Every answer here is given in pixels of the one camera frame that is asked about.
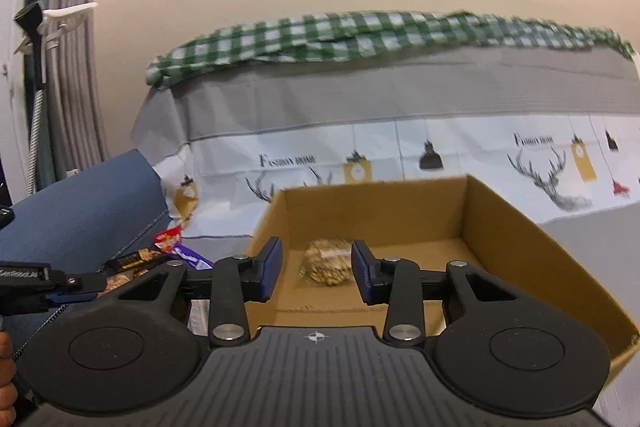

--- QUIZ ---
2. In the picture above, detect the brown cardboard box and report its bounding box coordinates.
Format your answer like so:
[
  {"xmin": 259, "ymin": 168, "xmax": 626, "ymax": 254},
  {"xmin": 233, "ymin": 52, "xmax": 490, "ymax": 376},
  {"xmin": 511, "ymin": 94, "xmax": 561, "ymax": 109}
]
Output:
[{"xmin": 245, "ymin": 174, "xmax": 640, "ymax": 390}]

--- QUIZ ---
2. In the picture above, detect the green checkered cloth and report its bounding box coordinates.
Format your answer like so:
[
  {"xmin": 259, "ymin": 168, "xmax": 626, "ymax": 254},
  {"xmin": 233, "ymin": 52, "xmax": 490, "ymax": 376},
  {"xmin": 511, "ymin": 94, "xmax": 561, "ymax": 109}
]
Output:
[{"xmin": 145, "ymin": 9, "xmax": 638, "ymax": 90}]

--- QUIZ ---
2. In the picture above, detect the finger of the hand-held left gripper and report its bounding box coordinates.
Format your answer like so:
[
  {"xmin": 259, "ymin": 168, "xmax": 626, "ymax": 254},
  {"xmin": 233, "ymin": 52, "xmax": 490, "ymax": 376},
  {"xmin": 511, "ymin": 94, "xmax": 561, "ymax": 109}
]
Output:
[{"xmin": 51, "ymin": 273, "xmax": 109, "ymax": 304}]

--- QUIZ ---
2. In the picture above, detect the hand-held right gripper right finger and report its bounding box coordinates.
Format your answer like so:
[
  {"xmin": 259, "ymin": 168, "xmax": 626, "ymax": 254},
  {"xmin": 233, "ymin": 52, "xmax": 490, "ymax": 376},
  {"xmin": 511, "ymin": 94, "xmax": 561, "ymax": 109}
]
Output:
[{"xmin": 351, "ymin": 239, "xmax": 522, "ymax": 349}]

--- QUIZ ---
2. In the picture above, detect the grey white printed cloth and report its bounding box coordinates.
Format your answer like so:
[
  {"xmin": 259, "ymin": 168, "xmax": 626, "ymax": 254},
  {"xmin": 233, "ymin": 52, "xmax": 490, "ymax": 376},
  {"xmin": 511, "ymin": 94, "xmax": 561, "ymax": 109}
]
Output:
[{"xmin": 131, "ymin": 42, "xmax": 640, "ymax": 240}]

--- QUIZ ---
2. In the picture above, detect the grey curtain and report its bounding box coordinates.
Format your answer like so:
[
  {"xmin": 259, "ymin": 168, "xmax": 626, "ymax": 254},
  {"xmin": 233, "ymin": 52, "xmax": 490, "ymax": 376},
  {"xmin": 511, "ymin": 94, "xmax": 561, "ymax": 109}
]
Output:
[{"xmin": 45, "ymin": 0, "xmax": 115, "ymax": 175}]

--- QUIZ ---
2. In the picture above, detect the round oat cookie packet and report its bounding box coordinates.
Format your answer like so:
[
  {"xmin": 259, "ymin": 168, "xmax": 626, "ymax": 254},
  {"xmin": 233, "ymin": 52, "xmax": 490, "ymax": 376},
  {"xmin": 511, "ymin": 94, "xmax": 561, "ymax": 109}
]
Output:
[{"xmin": 300, "ymin": 238, "xmax": 355, "ymax": 287}]

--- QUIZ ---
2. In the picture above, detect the black handle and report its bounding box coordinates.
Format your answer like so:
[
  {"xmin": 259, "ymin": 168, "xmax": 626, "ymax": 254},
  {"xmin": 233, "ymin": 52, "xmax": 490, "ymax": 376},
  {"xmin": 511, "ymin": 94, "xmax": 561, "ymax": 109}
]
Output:
[{"xmin": 14, "ymin": 1, "xmax": 48, "ymax": 88}]

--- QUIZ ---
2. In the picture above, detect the blue fabric sofa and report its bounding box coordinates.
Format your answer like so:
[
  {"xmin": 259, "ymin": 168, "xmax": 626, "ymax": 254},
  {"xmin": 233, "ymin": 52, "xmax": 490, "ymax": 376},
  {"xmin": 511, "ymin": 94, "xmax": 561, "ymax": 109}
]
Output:
[{"xmin": 0, "ymin": 149, "xmax": 640, "ymax": 360}]

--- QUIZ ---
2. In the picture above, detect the purple candy packet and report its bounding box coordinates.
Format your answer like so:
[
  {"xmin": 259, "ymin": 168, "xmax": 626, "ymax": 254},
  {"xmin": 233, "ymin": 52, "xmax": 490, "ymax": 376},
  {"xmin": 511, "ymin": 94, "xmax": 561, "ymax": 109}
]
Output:
[{"xmin": 167, "ymin": 244, "xmax": 216, "ymax": 270}]

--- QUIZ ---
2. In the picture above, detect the person's left hand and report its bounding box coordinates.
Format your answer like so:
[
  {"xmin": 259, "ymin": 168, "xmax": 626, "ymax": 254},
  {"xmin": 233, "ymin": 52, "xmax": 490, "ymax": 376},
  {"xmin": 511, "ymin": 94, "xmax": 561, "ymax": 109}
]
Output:
[{"xmin": 0, "ymin": 331, "xmax": 19, "ymax": 416}]

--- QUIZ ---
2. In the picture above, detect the braided black white cord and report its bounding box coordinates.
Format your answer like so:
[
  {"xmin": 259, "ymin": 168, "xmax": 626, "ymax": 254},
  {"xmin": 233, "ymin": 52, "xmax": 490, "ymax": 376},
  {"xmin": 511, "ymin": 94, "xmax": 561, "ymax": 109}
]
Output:
[{"xmin": 27, "ymin": 84, "xmax": 48, "ymax": 196}]

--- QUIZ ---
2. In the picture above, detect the black biscuit packet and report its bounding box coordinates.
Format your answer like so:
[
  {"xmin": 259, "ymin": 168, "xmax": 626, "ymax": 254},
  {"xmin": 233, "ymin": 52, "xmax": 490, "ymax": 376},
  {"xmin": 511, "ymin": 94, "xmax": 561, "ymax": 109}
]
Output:
[{"xmin": 102, "ymin": 247, "xmax": 171, "ymax": 273}]

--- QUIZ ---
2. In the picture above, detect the red snack packet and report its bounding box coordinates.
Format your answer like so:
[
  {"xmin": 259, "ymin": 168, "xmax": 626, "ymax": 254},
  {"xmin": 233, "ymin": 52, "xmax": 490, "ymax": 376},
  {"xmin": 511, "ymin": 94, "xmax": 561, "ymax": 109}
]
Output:
[{"xmin": 152, "ymin": 229, "xmax": 184, "ymax": 253}]

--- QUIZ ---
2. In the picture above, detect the yellow candy packet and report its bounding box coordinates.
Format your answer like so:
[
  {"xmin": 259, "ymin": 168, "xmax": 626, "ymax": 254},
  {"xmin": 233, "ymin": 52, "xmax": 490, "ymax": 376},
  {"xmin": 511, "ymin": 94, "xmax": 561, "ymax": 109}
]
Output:
[{"xmin": 97, "ymin": 269, "xmax": 151, "ymax": 295}]

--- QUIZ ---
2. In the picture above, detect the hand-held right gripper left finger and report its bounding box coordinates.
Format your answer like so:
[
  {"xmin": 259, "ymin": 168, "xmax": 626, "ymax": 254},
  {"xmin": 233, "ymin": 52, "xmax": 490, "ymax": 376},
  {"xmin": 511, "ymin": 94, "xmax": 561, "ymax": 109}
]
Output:
[{"xmin": 114, "ymin": 236, "xmax": 285, "ymax": 349}]

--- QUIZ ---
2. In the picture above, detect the white plastic hook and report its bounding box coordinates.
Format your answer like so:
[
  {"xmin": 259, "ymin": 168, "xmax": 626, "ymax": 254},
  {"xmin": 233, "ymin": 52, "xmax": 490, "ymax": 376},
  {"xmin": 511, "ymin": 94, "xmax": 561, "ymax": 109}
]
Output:
[{"xmin": 15, "ymin": 1, "xmax": 97, "ymax": 56}]

